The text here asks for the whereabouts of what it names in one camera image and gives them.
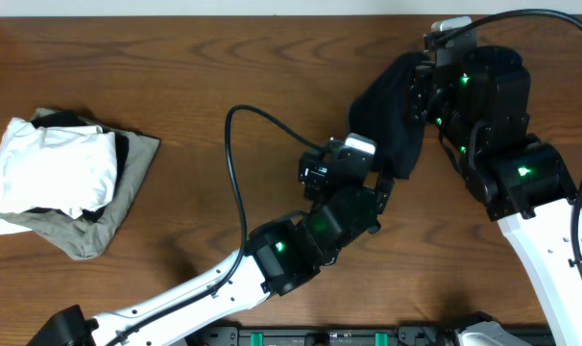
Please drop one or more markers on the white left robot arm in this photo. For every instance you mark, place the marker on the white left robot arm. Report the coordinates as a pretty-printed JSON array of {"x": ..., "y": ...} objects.
[{"x": 277, "y": 258}]

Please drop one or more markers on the white folded garment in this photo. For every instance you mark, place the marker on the white folded garment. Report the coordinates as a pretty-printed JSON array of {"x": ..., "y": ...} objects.
[{"x": 67, "y": 170}]

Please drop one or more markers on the dark teal athletic pants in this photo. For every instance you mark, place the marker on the dark teal athletic pants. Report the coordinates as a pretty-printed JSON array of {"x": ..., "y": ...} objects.
[{"x": 380, "y": 114}]

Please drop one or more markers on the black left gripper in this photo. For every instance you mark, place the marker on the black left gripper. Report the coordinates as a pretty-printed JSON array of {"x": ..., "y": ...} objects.
[{"x": 384, "y": 187}]

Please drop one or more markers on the black folded garment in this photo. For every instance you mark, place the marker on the black folded garment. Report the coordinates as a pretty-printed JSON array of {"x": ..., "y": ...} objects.
[{"x": 71, "y": 119}]

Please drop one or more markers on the beige folded garment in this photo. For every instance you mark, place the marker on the beige folded garment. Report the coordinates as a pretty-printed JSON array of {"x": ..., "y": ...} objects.
[{"x": 85, "y": 240}]

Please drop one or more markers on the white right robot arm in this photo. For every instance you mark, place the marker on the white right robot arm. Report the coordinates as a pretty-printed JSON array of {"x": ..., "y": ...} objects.
[{"x": 478, "y": 101}]

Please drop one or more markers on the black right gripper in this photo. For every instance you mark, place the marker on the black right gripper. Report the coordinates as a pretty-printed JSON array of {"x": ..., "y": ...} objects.
[{"x": 417, "y": 92}]

